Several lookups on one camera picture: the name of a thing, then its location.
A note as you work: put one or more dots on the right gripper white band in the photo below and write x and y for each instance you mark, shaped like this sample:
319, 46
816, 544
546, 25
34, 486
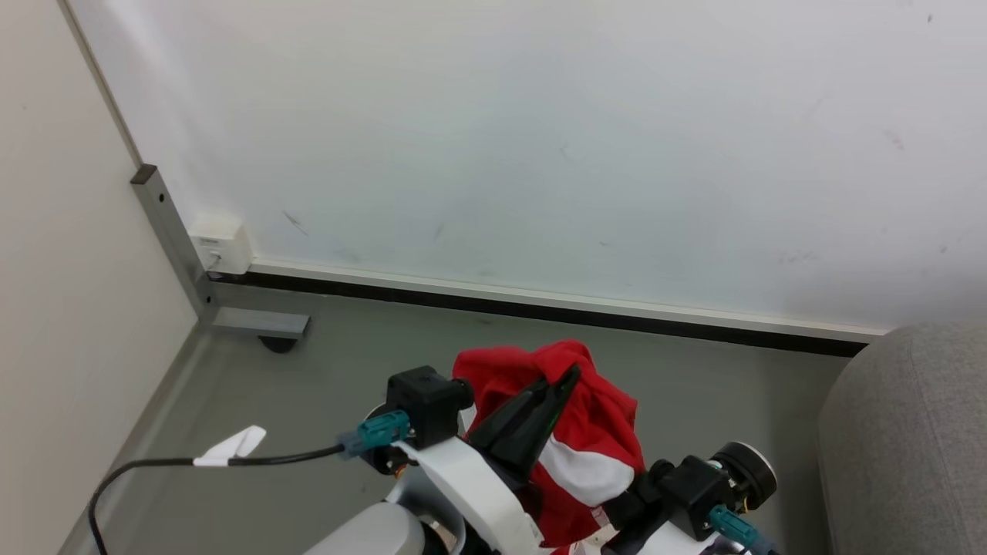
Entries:
655, 543

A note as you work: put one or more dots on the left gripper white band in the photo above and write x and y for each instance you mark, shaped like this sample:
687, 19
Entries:
478, 482

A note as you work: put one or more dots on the red and white garment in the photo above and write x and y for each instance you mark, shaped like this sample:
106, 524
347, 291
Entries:
594, 416

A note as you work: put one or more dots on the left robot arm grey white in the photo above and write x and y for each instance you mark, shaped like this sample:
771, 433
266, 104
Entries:
370, 532

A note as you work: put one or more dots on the right robot arm round joint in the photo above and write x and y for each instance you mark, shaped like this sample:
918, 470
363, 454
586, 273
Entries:
748, 470

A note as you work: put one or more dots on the white and black baseboard strip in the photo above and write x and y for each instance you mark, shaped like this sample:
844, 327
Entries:
555, 304

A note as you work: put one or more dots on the black caster wheel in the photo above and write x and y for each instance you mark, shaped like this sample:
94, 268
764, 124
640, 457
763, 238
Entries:
277, 344

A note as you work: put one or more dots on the grey fabric sofa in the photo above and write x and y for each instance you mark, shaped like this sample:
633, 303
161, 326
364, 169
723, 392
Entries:
910, 439

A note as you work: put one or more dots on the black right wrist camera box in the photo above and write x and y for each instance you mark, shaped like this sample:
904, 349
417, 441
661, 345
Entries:
694, 493

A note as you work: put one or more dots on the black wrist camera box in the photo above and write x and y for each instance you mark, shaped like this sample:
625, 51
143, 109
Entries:
428, 405
694, 493

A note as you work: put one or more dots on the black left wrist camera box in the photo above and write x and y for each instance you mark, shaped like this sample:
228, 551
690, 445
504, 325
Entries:
428, 405

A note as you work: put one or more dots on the white wall socket box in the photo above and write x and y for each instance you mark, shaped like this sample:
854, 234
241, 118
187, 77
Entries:
224, 245

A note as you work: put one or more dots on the grey metal frame post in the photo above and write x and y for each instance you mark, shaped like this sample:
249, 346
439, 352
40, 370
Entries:
177, 247

